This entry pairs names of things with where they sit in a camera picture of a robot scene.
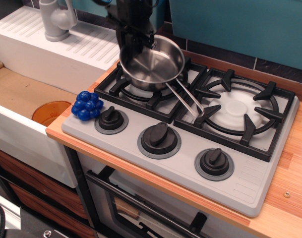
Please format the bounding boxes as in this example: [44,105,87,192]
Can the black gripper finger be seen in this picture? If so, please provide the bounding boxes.
[140,33,156,49]
[116,27,143,56]

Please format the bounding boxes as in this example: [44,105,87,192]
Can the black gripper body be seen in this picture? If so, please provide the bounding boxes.
[105,0,157,37]

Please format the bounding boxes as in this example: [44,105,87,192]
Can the stainless steel pan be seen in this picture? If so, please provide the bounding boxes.
[120,36,205,118]

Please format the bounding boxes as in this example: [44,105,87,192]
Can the blue toy blueberry cluster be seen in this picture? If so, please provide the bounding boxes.
[71,91,104,121]

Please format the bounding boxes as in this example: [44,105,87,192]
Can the black left stove knob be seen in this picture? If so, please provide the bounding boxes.
[94,106,129,135]

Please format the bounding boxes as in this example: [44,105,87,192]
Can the black stove knob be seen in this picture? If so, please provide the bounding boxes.
[194,148,235,181]
[94,106,129,135]
[137,122,181,160]

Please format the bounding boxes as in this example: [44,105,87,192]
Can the black middle stove knob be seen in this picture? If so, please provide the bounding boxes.
[137,122,181,160]

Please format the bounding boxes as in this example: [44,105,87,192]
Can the grey toy stove top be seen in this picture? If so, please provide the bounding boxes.
[60,46,300,218]

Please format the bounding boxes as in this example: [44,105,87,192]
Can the black right stove knob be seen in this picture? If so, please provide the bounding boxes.
[194,148,235,181]

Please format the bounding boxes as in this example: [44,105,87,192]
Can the black left burner grate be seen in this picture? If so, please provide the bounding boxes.
[94,57,207,123]

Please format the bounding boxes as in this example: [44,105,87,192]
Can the black burner grate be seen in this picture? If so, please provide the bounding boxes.
[94,57,207,123]
[174,68,299,162]

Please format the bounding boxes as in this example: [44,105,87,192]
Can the grey toy faucet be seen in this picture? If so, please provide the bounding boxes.
[39,0,77,42]

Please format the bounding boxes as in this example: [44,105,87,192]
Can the white toy sink unit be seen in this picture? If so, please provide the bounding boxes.
[0,6,120,188]

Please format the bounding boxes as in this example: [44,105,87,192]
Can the orange plastic bowl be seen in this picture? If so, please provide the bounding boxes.
[32,101,71,126]

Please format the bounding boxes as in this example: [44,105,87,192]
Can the black right burner grate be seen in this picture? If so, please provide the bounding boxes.
[174,68,299,162]

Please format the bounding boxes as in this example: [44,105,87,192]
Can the wooden drawer front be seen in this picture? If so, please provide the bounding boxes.
[0,150,97,238]

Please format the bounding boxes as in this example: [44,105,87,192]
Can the oven door with handle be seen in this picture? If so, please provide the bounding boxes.
[85,166,253,238]

